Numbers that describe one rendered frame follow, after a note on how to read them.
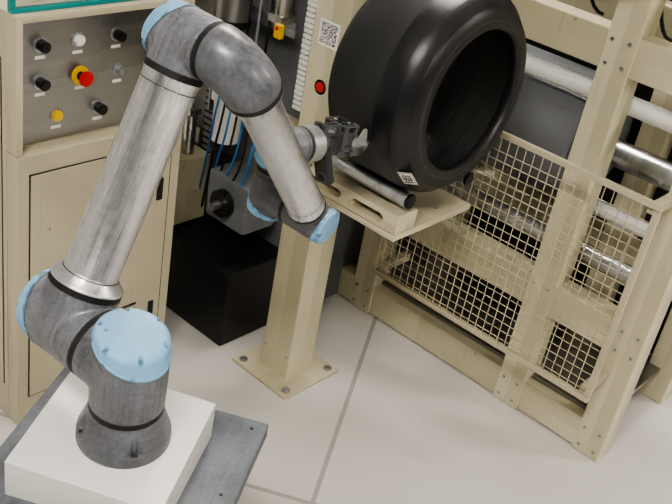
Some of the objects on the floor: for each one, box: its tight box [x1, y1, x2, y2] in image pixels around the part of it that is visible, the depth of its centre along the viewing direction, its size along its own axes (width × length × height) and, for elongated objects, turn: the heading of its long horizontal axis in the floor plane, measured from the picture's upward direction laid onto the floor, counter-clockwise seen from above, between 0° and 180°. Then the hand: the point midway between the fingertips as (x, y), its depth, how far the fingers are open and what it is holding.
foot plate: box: [232, 343, 338, 400], centre depth 334 cm, size 27×27×2 cm
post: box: [261, 0, 367, 380], centre depth 272 cm, size 13×13×250 cm
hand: (363, 144), depth 245 cm, fingers closed
